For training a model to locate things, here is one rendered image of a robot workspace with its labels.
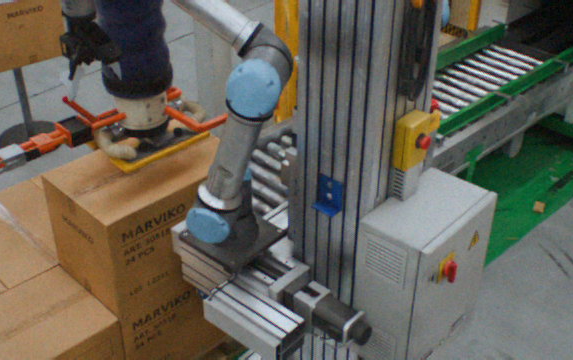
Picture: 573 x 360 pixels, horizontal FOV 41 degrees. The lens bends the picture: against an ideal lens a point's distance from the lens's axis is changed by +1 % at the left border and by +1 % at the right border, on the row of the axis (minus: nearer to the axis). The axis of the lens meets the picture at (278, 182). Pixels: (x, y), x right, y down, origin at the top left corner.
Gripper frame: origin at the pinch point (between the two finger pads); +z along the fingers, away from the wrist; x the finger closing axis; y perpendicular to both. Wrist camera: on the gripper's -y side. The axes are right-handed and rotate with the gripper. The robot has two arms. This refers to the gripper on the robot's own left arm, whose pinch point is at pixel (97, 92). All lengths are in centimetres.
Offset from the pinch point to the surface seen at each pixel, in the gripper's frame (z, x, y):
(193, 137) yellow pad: 45, -50, 24
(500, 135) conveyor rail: 105, -220, -9
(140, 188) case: 58, -30, 30
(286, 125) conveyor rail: 93, -141, 62
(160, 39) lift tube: 9, -45, 29
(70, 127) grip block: 32, -15, 41
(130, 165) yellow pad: 45, -25, 26
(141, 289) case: 90, -19, 21
